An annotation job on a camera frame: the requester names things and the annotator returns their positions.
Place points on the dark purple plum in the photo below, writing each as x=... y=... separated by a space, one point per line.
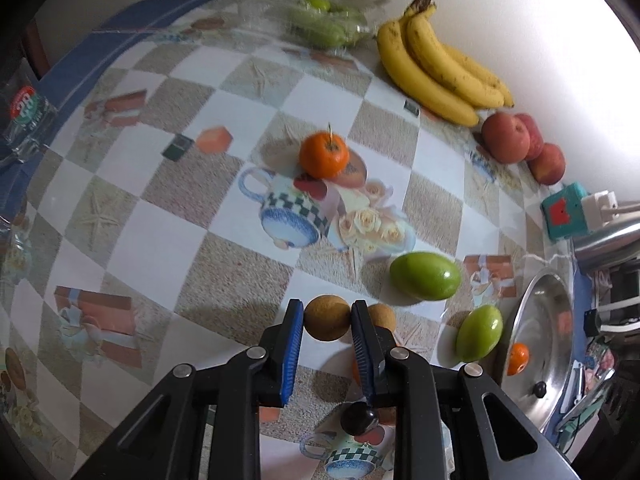
x=359 y=417
x=539 y=388

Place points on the silver kettle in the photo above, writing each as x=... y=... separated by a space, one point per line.
x=607 y=247

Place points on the teal box with red label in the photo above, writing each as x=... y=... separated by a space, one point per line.
x=565 y=212

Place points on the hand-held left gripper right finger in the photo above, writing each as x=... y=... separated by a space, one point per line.
x=365 y=365

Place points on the red apple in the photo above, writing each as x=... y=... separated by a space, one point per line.
x=536 y=135
x=505 y=137
x=547 y=164

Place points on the clear plastic clamshell container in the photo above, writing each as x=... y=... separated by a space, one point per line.
x=260 y=15

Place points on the small green fruit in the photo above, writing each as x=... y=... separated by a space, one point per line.
x=322 y=30
x=316 y=3

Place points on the brown longan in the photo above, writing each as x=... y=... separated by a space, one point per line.
x=327 y=318
x=384 y=316

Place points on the small green mango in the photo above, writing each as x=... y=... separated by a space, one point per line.
x=479 y=333

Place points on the brown wooden chair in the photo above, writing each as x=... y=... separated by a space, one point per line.
x=36 y=50

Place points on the large green mango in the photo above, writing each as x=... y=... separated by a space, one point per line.
x=425 y=276

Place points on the clear plastic container with label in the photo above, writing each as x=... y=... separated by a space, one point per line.
x=22 y=110

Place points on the small black box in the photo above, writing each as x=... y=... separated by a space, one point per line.
x=592 y=322

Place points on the orange tangerine with stem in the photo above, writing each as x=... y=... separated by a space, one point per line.
x=324 y=156

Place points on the stainless steel plate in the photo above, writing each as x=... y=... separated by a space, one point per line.
x=545 y=320

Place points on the white power adapter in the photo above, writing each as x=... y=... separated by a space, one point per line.
x=600 y=205

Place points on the yellow banana bunch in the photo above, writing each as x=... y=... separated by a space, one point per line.
x=440 y=75

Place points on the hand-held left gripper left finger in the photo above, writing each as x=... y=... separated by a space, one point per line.
x=292 y=360

